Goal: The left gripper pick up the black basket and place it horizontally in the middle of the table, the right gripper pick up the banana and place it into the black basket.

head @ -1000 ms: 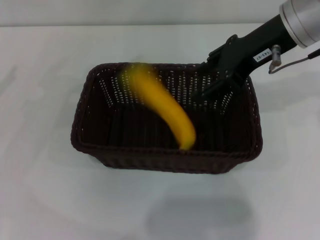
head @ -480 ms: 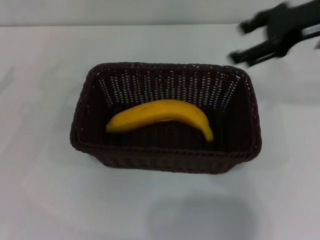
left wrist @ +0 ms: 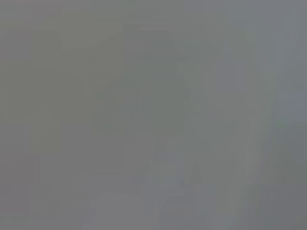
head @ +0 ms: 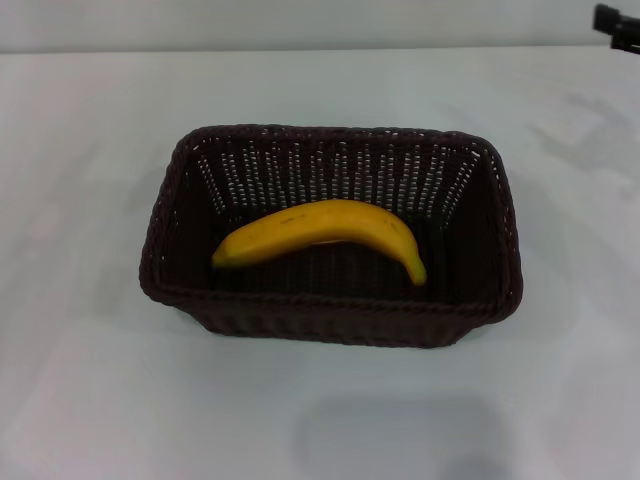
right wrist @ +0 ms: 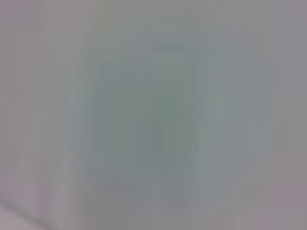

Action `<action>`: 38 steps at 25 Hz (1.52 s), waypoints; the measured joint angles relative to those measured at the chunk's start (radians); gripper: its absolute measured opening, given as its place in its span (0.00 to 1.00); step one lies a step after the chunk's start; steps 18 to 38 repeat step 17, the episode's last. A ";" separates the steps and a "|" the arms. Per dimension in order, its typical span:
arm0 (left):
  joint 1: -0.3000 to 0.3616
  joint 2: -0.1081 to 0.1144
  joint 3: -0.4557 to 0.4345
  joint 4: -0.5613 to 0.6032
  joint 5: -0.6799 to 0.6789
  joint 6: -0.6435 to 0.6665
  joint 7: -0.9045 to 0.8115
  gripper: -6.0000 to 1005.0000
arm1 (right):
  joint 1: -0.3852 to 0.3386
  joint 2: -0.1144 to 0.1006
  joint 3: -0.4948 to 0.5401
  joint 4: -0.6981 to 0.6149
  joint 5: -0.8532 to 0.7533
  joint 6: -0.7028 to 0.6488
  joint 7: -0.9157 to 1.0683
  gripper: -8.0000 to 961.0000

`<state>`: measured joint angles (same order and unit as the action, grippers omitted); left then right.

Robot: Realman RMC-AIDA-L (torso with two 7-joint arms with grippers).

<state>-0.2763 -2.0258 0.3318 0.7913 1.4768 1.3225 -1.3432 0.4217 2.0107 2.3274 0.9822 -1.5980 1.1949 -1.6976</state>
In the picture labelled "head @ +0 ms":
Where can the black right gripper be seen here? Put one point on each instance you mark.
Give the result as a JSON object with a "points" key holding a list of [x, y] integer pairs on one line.
{"points": [[622, 25]]}

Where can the yellow banana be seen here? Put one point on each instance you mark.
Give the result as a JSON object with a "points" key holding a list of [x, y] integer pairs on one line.
{"points": [[325, 225]]}

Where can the dark brown woven basket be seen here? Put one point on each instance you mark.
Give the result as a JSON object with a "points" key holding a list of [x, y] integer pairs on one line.
{"points": [[330, 310]]}

